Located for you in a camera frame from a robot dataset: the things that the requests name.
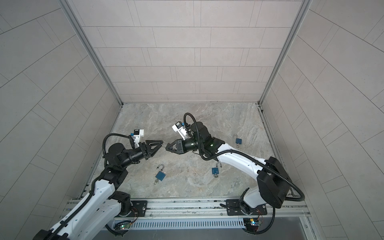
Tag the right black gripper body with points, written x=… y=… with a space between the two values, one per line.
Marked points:
x=189 y=145

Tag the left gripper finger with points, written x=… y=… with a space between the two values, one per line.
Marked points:
x=154 y=142
x=153 y=148

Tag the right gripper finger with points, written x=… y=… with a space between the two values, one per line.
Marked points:
x=173 y=149
x=174 y=145

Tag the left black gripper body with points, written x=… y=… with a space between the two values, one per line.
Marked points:
x=144 y=152

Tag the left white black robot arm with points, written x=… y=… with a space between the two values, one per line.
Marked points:
x=104 y=201

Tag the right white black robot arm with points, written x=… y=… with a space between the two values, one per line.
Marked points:
x=274 y=184

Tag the left blue padlock with key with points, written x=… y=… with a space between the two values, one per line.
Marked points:
x=160 y=175

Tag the blue padlock with key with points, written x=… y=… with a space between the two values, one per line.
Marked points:
x=216 y=169
x=160 y=175

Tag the right blue padlock with key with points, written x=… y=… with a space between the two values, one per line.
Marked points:
x=216 y=169

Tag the far small blue padlock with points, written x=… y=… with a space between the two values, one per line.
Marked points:
x=238 y=141

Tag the left green circuit board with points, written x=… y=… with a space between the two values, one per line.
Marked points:
x=123 y=226

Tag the white vent grille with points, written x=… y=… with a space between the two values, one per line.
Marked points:
x=189 y=224

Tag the right circuit board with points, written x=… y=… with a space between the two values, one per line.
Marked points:
x=252 y=225

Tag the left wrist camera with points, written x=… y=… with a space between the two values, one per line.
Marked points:
x=136 y=137

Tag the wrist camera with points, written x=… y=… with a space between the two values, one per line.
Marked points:
x=136 y=137
x=179 y=127

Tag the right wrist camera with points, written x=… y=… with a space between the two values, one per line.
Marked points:
x=179 y=127

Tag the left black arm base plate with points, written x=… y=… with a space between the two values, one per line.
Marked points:
x=133 y=209

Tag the aluminium mounting rail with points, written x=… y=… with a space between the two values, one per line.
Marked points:
x=190 y=208

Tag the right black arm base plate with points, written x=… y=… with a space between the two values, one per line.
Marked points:
x=235 y=208

